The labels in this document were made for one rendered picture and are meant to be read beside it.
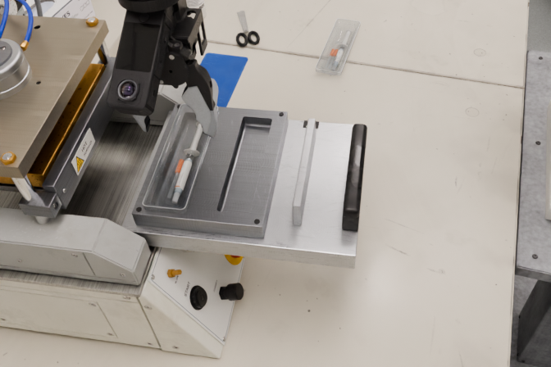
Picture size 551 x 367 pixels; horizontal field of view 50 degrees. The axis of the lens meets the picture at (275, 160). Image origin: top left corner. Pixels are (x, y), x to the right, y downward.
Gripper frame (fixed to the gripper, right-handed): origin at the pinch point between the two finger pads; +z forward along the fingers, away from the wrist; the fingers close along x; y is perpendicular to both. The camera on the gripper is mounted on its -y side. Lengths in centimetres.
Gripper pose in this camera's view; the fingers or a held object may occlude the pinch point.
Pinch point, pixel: (176, 132)
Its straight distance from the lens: 76.6
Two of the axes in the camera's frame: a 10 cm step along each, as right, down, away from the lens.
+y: 1.7, -7.3, 6.6
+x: -9.8, -0.9, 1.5
